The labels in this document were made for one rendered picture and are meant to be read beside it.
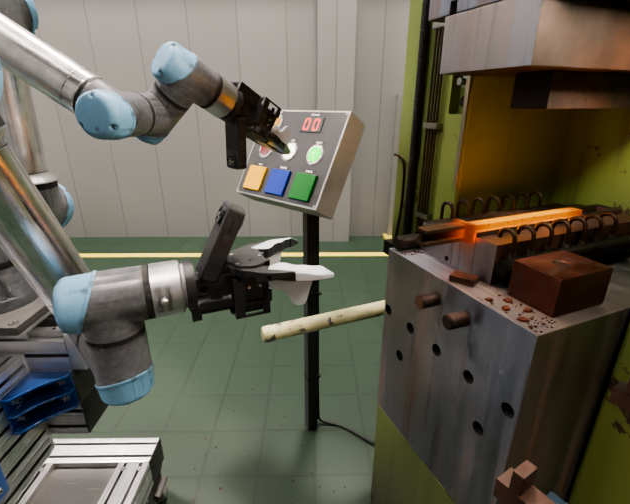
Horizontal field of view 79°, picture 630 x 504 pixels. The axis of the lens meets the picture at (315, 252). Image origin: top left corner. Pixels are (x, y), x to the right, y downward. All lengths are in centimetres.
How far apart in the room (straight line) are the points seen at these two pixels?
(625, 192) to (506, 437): 66
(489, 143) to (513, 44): 36
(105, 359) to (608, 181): 111
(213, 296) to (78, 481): 96
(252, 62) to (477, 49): 295
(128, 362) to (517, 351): 56
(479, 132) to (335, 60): 251
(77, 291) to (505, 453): 68
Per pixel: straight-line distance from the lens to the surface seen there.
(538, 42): 70
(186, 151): 374
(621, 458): 90
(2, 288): 101
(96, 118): 72
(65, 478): 147
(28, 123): 106
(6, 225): 63
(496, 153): 105
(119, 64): 390
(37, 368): 104
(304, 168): 107
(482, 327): 70
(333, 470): 157
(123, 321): 56
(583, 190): 120
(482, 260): 75
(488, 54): 75
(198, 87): 81
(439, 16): 86
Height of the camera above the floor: 122
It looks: 21 degrees down
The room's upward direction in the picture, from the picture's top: straight up
